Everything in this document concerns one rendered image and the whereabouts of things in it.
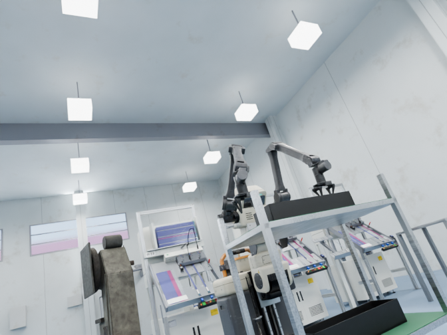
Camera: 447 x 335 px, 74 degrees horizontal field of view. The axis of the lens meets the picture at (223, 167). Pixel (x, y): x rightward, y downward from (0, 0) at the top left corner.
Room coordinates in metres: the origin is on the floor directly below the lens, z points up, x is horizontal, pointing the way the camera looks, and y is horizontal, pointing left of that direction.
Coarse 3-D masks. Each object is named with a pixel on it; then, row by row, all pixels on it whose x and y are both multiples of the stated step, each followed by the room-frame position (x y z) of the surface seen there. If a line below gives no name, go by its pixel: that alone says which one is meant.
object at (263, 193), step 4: (236, 188) 2.12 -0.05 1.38; (248, 188) 2.12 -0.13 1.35; (252, 188) 2.13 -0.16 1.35; (256, 188) 2.14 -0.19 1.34; (260, 188) 2.15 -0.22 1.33; (236, 192) 2.10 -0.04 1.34; (260, 192) 2.11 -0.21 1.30; (264, 192) 2.13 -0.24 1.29; (260, 196) 2.13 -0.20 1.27; (264, 196) 2.15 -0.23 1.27; (244, 200) 2.07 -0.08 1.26; (248, 200) 2.09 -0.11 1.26; (264, 200) 2.17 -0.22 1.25; (244, 204) 2.09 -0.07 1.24; (248, 204) 2.11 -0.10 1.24; (264, 204) 2.19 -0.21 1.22
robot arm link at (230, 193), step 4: (232, 144) 1.81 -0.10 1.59; (236, 144) 1.82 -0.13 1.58; (232, 156) 1.89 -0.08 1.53; (232, 160) 1.89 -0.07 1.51; (232, 164) 1.90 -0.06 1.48; (232, 168) 1.90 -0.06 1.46; (232, 172) 1.91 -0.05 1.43; (232, 176) 1.91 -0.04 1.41; (228, 180) 1.94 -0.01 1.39; (232, 180) 1.92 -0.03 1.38; (228, 184) 1.93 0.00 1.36; (232, 184) 1.93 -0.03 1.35; (228, 188) 1.93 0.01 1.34; (232, 188) 1.93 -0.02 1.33; (228, 192) 1.93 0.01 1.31; (232, 192) 1.94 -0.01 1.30; (224, 196) 1.94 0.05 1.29; (228, 196) 1.94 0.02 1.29; (232, 196) 1.94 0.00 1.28; (224, 200) 1.94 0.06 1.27; (224, 204) 1.93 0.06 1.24; (224, 208) 1.95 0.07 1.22; (236, 208) 1.96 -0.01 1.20
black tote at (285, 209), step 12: (348, 192) 1.75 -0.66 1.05; (276, 204) 1.50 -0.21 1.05; (288, 204) 1.54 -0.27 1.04; (300, 204) 1.57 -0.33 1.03; (312, 204) 1.61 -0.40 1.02; (324, 204) 1.65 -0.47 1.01; (336, 204) 1.69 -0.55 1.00; (348, 204) 1.73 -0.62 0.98; (276, 216) 1.49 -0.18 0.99; (288, 216) 1.53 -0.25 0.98
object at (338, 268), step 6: (330, 252) 4.48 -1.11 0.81; (336, 264) 4.45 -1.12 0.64; (336, 270) 4.50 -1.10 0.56; (342, 270) 4.47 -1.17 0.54; (342, 276) 4.46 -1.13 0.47; (342, 282) 4.48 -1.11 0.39; (348, 288) 4.47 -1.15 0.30; (348, 294) 4.45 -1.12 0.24; (348, 300) 4.50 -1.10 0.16; (354, 300) 4.47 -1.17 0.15; (354, 306) 4.46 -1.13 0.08
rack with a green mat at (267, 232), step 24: (384, 192) 1.73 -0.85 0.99; (264, 216) 1.30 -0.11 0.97; (312, 216) 1.42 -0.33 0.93; (336, 216) 1.57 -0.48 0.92; (360, 216) 1.91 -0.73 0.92; (240, 240) 1.50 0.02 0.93; (264, 240) 1.70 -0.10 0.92; (408, 240) 1.73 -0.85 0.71; (360, 264) 2.08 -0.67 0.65; (240, 288) 1.67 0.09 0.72; (288, 288) 1.30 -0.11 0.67; (432, 288) 1.73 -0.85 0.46; (288, 312) 1.31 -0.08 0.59; (432, 312) 1.79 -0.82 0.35
